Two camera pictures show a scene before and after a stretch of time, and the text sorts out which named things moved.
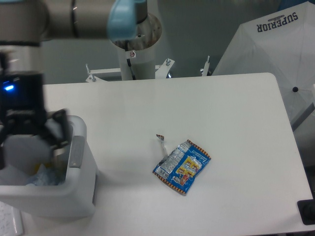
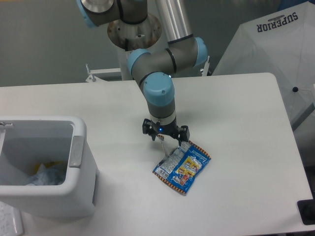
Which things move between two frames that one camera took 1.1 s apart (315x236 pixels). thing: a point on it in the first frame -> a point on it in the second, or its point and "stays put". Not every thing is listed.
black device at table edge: [306, 208] stays put
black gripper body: [22, 103] -> [172, 129]
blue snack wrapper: [181, 168] stays put
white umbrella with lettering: [281, 43] stays put
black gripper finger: [6, 132] -> [147, 128]
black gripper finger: [58, 129] -> [183, 134]
